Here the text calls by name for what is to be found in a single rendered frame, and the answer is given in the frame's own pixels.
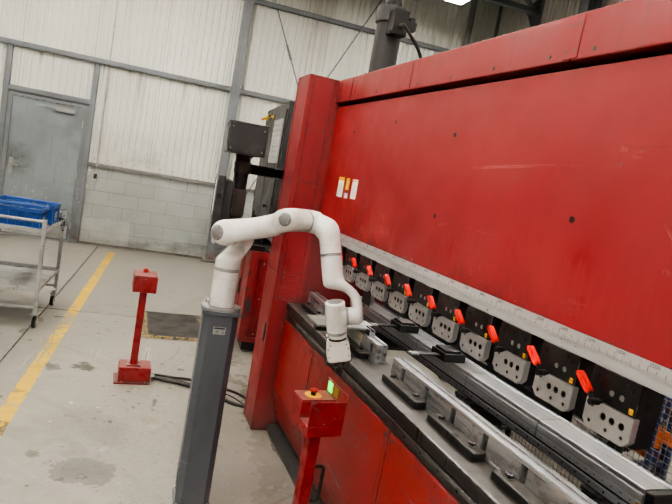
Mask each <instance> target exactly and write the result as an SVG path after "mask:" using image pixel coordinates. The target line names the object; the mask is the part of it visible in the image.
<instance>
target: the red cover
mask: <svg viewBox="0 0 672 504"><path fill-rule="evenodd" d="M667 54H672V0H627V1H623V2H620V3H616V4H613V5H609V6H605V7H602V8H598V9H595V10H591V11H588V12H584V13H581V14H577V15H573V16H569V17H566V18H562V19H559V20H555V21H552V22H548V23H544V24H541V25H537V26H534V27H530V28H527V29H523V30H519V31H516V32H512V33H509V34H505V35H502V36H498V37H494V38H491V39H487V40H484V41H480V42H477V43H473V44H469V45H466V46H462V47H459V48H455V49H452V50H448V51H444V52H441V53H437V54H434V55H430V56H427V57H423V58H419V59H416V60H413V61H409V62H405V63H402V64H398V65H394V66H391V67H387V68H384V69H380V70H376V71H373V72H369V73H366V74H362V75H359V76H355V77H351V78H348V79H344V80H341V81H339V87H338V93H337V99H336V103H338V104H342V105H346V106H349V105H355V104H362V103H368V102H374V101H380V100H387V99H393V98H399V97H405V96H412V95H418V94H424V93H430V92H436V91H443V90H449V89H455V88H461V87H468V86H474V85H480V84H486V83H493V82H499V81H505V80H511V79H518V78H524V77H530V76H536V75H542V74H549V73H555V72H561V71H567V70H574V69H580V68H586V67H592V66H599V65H605V64H611V63H617V62H624V61H630V60H636V59H642V58H648V57H655V56H661V55H667Z"/></svg>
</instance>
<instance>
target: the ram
mask: <svg viewBox="0 0 672 504"><path fill-rule="evenodd" d="M340 177H345V180H344V185H343V191H342V196H341V197H338V196H336V195H337V189H338V183H339V178H340ZM347 178H350V184H349V189H348V190H345V188H346V182H347ZM353 179H357V180H359V181H358V187H357V192H356V198H355V200H352V199H349V198H350V192H351V187H352V181H353ZM345 192H348V195H347V198H344V193H345ZM320 213H322V214H323V215H325V216H327V217H329V218H331V219H333V220H334V221H335V222H336V223H337V224H338V226H339V229H340V233H341V234H343V235H346V236H348V237H351V238H353V239H355V240H358V241H360V242H363V243H365V244H368V245H370V246H372V247H375V248H377V249H380V250H382V251H384V252H387V253H389V254H392V255H394V256H397V257H399V258H401V259H404V260H406V261H409V262H411V263H414V264H416V265H418V266H421V267H423V268H426V269H428V270H430V271H433V272H435V273H438V274H440V275H443V276H445V277H447V278H450V279H452V280H455V281H457V282H460V283H462V284H464V285H467V286H469V287H472V288H474V289H476V290H479V291H481V292H484V293H486V294H489V295H491V296H493V297H496V298H498V299H501V300H503V301H506V302H508V303H510V304H513V305H515V306H518V307H520V308H522V309H525V310H527V311H530V312H532V313H535V314H537V315H539V316H542V317H544V318H547V319H549V320H551V321H554V322H556V323H559V324H561V325H564V326H566V327H568V328H571V329H573V330H576V331H578V332H581V333H583V334H585V335H588V336H590V337H593V338H595V339H597V340H600V341H602V342H605V343H607V344H610V345H612V346H614V347H617V348H619V349H622V350H624V351H627V352H629V353H631V354H634V355H636V356H639V357H641V358H643V359H646V360H648V361H651V362H653V363H656V364H658V365H660V366H663V367H665V368H668V369H670V370H672V54H667V55H661V56H655V57H648V58H642V59H636V60H630V61H624V62H617V63H611V64H605V65H599V66H592V67H586V68H580V69H574V70H567V71H561V72H555V73H549V74H542V75H536V76H530V77H524V78H518V79H511V80H505V81H499V82H493V83H486V84H480V85H474V86H468V87H461V88H455V89H449V90H443V91H436V92H430V93H424V94H418V95H412V96H405V97H399V98H393V99H387V100H380V101H374V102H368V103H362V104H355V105H349V106H343V107H338V110H337V116H336V121H335V127H334V133H333V138H332V144H331V150H330V155H329V161H328V167H327V172H326V178H325V184H324V190H323V195H322V201H321V207H320ZM341 245H342V246H344V247H346V248H349V249H351V250H353V251H355V252H357V253H359V254H362V255H364V256H366V257H368V258H370V259H372V260H374V261H377V262H379V263H381V264H383V265H385V266H387V267H389V268H392V269H394V270H396V271H398V272H400V273H402V274H405V275H407V276H409V277H411V278H413V279H415V280H417V281H420V282H422V283H424V284H426V285H428V286H430V287H432V288H435V289H437V290H439V291H441V292H443V293H445V294H448V295H450V296H452V297H454V298H456V299H458V300H460V301H463V302H465V303H467V304H469V305H471V306H473V307H476V308H478V309H480V310H482V311H484V312H486V313H488V314H491V315H493V316H495V317H497V318H499V319H501V320H503V321H506V322H508V323H510V324H512V325H514V326H516V327H519V328H521V329H523V330H525V331H527V332H529V333H531V334H534V335H536V336H538V337H540V338H542V339H544V340H546V341H549V342H551V343H553V344H555V345H557V346H559V347H562V348H564V349H566V350H568V351H570V352H572V353H574V354H577V355H579V356H581V357H583V358H585V359H587V360H590V361H592V362H594V363H596V364H598V365H600V366H602V367H605V368H607V369H609V370H611V371H613V372H615V373H617V374H620V375H622V376H624V377H626V378H628V379H630V380H633V381H635V382H637V383H639V384H641V385H643V386H645V387H648V388H650V389H652V390H654V391H656V392H658V393H660V394H663V395H665V396H667V397H669V398H671V399H672V385H671V384H668V383H666V382H664V381H661V380H659V379H657V378H655V377H652V376H650V375H648V374H646V373H643V372H641V371H639V370H636V369H634V368H632V367H630V366H627V365H625V364H623V363H621V362H618V361H616V360H614V359H611V358H609V357H607V356H605V355H602V354H600V353H598V352H596V351H593V350H591V349H589V348H586V347H584V346H582V345H580V344H577V343H575V342H573V341H571V340H568V339H566V338H564V337H561V336H559V335H557V334H555V333H552V332H550V331H548V330H546V329H543V328H541V327H539V326H536V325H534V324H532V323H530V322H527V321H525V320H523V319H521V318H518V317H516V316H514V315H511V314H509V313H507V312H505V311H502V310H500V309H498V308H496V307H493V306H491V305H489V304H486V303H484V302H482V301H480V300H477V299H475V298H473V297H471V296H468V295H466V294H464V293H461V292H459V291H457V290H455V289H452V288H450V287H448V286H446V285H443V284H441V283H439V282H436V281H434V280H432V279H430V278H427V277H425V276H423V275H421V274H418V273H416V272H414V271H411V270H409V269H407V268H405V267H402V266H400V265H398V264H396V263H393V262H391V261H389V260H386V259H384V258H382V257H380V256H377V255H375V254H373V253H371V252H368V251H366V250H364V249H361V248H359V247H357V246H355V245H352V244H350V243H348V242H346V241H343V240H341Z"/></svg>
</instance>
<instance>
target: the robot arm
mask: <svg viewBox="0 0 672 504"><path fill-rule="evenodd" d="M285 232H308V233H312V234H315V236H316V237H317V238H318V239H319V243H320V256H321V267H322V279H323V285H324V287H326V288H328V289H334V290H339V291H342V292H344V293H346V294H347V295H348V296H349V297H350V299H351V302H352V307H345V301H344V300H342V299H331V300H328V301H326V302H325V312H326V326H327V334H326V336H327V337H328V338H327V344H326V356H327V361H326V363H327V364H332V365H333V366H335V367H336V374H338V376H342V373H343V367H344V365H345V364H346V363H347V362H350V361H351V352H350V344H349V340H348V337H347V326H350V325H359V324H361V323H362V322H363V305H362V300H361V297H360V295H359V293H358V292H357V291H356V290H355V289H354V288H353V287H352V286H351V285H350V284H348V283H347V282H346V281H345V279H344V277H343V264H342V250H341V236H340V229H339V226H338V224H337V223H336V222H335V221H334V220H333V219H331V218H329V217H327V216H325V215H323V214H322V213H320V212H318V211H314V210H308V209H297V208H286V209H281V210H278V211H276V212H275V213H273V214H270V215H265V216H260V217H254V218H242V219H224V220H220V221H218V222H216V223H215V224H214V225H213V227H212V229H211V236H212V239H213V240H214V241H215V242H216V243H217V244H219V245H224V246H228V247H227V248H226V249H225V250H224V251H223V252H222V253H221V254H219V255H218V256H217V258H216V261H215V266H214V272H213V279H212V285H211V292H210V296H209V297H207V296H206V299H205V301H203V302H201V306H202V307H203V308H205V309H207V310H210V311H214V312H220V313H237V312H240V311H241V307H240V306H238V305H236V304H234V303H235V297H236V291H237V285H238V279H239V272H240V266H241V261H242V259H243V257H244V256H245V255H246V253H247V252H248V251H249V249H250V248H251V246H252V245H253V242H254V240H255V239H261V238H268V237H273V236H278V235H280V234H281V233H285ZM337 362H340V365H338V364H337Z"/></svg>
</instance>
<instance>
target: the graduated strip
mask: <svg viewBox="0 0 672 504"><path fill-rule="evenodd" d="M340 236H341V240H343V241H346V242H348V243H350V244H352V245H355V246H357V247H359V248H361V249H364V250H366V251H368V252H371V253H373V254H375V255H377V256H380V257H382V258H384V259H386V260H389V261H391V262H393V263H396V264H398V265H400V266H402V267H405V268H407V269H409V270H411V271H414V272H416V273H418V274H421V275H423V276H425V277H427V278H430V279H432V280H434V281H436V282H439V283H441V284H443V285H446V286H448V287H450V288H452V289H455V290H457V291H459V292H461V293H464V294H466V295H468V296H471V297H473V298H475V299H477V300H480V301H482V302H484V303H486V304H489V305H491V306H493V307H496V308H498V309H500V310H502V311H505V312H507V313H509V314H511V315H514V316H516V317H518V318H521V319H523V320H525V321H527V322H530V323H532V324H534V325H536V326H539V327H541V328H543V329H546V330H548V331H550V332H552V333H555V334H557V335H559V336H561V337H564V338H566V339H568V340H571V341H573V342H575V343H577V344H580V345H582V346H584V347H586V348H589V349H591V350H593V351H596V352H598V353H600V354H602V355H605V356H607V357H609V358H611V359H614V360H616V361H618V362H621V363H623V364H625V365H627V366H630V367H632V368H634V369H636V370H639V371H641V372H643V373H646V374H648V375H650V376H652V377H655V378H657V379H659V380H661V381H664V382H666V383H668V384H671V385H672V370H670V369H668V368H665V367H663V366H660V365H658V364H656V363H653V362H651V361H648V360H646V359H643V358H641V357H639V356H636V355H634V354H631V353H629V352H627V351H624V350H622V349H619V348H617V347H614V346H612V345H610V344H607V343H605V342H602V341H600V340H597V339H595V338H593V337H590V336H588V335H585V334H583V333H581V332H578V331H576V330H573V329H571V328H568V327H566V326H564V325H561V324H559V323H556V322H554V321H551V320H549V319H547V318H544V317H542V316H539V315H537V314H535V313H532V312H530V311H527V310H525V309H522V308H520V307H518V306H515V305H513V304H510V303H508V302H506V301H503V300H501V299H498V298H496V297H493V296H491V295H489V294H486V293H484V292H481V291H479V290H476V289H474V288H472V287H469V286H467V285H464V284H462V283H460V282H457V281H455V280H452V279H450V278H447V277H445V276H443V275H440V274H438V273H435V272H433V271H430V270H428V269H426V268H423V267H421V266H418V265H416V264H414V263H411V262H409V261H406V260H404V259H401V258H399V257H397V256H394V255H392V254H389V253H387V252H384V251H382V250H380V249H377V248H375V247H372V246H370V245H368V244H365V243H363V242H360V241H358V240H355V239H353V238H351V237H348V236H346V235H343V234H341V233H340Z"/></svg>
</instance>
